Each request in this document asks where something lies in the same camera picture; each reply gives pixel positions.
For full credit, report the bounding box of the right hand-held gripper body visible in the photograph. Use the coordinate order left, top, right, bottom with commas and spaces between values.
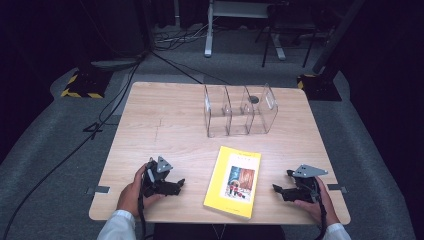
288, 163, 329, 204

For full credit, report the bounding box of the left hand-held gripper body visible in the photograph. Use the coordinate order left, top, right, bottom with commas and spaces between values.
141, 155, 183, 199

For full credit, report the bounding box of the yellow book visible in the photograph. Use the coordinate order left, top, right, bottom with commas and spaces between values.
202, 145, 263, 221

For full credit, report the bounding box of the clear acrylic file organizer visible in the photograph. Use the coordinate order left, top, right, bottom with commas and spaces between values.
202, 82, 280, 139

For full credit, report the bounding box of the person's right hand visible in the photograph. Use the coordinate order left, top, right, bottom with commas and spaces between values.
294, 176, 341, 228

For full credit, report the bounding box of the person's left hand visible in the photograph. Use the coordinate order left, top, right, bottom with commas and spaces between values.
116, 163, 166, 218

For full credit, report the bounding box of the black yellow striped stand base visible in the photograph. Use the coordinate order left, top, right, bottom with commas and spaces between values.
296, 73, 343, 102
60, 67, 114, 100

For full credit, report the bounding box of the grey metal pole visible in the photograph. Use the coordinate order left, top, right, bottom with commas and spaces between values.
311, 0, 366, 76

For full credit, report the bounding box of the black metal chair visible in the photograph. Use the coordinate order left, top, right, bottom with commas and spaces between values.
254, 2, 322, 69

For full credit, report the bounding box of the black stand column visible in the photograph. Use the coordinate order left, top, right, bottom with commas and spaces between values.
78, 0, 150, 69

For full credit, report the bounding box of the grey table edge bracket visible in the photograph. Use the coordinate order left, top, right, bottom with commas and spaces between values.
326, 183, 349, 195
85, 185, 111, 196

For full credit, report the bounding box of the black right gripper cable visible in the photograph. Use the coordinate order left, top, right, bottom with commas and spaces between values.
312, 185, 330, 240

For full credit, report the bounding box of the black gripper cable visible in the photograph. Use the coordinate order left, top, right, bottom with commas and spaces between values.
137, 186, 148, 240
312, 185, 330, 240

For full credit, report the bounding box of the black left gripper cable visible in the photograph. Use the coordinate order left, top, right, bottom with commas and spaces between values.
137, 186, 148, 240

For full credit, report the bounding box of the long black floor cable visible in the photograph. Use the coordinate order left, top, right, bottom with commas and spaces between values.
0, 54, 145, 240

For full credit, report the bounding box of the thin black floor cable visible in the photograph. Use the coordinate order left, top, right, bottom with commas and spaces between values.
149, 49, 232, 86

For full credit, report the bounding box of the bundle of floor cables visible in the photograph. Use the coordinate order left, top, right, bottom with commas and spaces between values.
152, 22, 215, 52

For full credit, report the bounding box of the white desk frame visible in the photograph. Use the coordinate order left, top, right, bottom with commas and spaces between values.
203, 0, 288, 62

